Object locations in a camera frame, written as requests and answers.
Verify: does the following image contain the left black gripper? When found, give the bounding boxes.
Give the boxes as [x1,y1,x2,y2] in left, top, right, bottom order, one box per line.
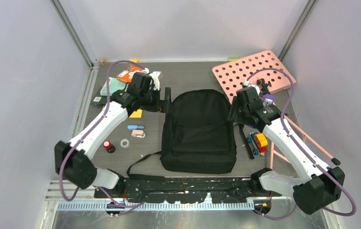
[140,86,173,113]

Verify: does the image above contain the black backpack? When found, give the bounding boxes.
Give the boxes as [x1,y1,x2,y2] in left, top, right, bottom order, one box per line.
[127,89,255,182]

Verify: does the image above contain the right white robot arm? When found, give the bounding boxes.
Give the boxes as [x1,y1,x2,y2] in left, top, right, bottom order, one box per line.
[230,87,345,215]

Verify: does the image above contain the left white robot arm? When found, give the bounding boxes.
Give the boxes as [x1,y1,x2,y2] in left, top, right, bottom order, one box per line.
[54,71,164,198]

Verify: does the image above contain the purple metronome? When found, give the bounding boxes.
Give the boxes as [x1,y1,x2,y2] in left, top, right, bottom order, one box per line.
[262,94,275,106]

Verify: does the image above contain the colourful toy train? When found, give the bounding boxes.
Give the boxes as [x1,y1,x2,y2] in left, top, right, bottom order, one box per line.
[247,132,268,156]

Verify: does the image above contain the yellow book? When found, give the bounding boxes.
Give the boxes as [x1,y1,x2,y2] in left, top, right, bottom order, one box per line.
[129,109,143,119]

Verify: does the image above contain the orange book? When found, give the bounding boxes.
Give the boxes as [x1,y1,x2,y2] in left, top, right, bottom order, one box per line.
[116,64,144,83]

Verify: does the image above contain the green block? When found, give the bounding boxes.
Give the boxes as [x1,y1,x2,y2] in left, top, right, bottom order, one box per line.
[228,58,240,62]

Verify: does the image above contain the pink correction tape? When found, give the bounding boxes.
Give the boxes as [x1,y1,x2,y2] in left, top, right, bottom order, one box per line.
[131,130,146,138]

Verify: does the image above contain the teal book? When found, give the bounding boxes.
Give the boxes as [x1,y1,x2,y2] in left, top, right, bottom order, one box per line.
[100,77,126,96]

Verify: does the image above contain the blue eraser pen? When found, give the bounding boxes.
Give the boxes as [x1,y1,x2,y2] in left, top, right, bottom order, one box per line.
[127,125,145,130]

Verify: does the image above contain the dark green book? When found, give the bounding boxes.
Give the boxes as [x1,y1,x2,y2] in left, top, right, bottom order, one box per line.
[90,86,107,105]

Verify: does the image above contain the small wooden cork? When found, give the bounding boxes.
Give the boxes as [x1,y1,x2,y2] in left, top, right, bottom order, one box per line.
[99,58,106,65]

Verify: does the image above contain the clear tape roll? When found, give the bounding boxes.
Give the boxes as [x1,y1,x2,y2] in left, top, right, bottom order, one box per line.
[120,138,130,149]

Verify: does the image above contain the red black stamp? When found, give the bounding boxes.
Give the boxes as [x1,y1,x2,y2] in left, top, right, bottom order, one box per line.
[102,140,116,154]

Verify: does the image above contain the pink tripod legs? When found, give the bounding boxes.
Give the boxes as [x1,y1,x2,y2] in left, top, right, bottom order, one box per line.
[269,114,341,169]

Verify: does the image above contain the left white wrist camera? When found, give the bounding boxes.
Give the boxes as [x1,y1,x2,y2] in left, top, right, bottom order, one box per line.
[129,68,162,91]

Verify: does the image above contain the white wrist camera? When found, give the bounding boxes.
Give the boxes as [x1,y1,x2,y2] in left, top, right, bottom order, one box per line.
[129,68,162,91]
[243,81,261,95]

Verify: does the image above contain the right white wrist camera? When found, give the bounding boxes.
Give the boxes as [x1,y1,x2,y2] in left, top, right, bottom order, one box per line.
[243,81,261,95]

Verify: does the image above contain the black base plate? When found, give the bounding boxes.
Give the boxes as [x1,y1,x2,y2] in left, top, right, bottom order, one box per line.
[94,177,281,204]

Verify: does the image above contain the slotted aluminium rail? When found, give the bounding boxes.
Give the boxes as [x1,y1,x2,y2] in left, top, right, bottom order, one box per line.
[56,199,256,211]

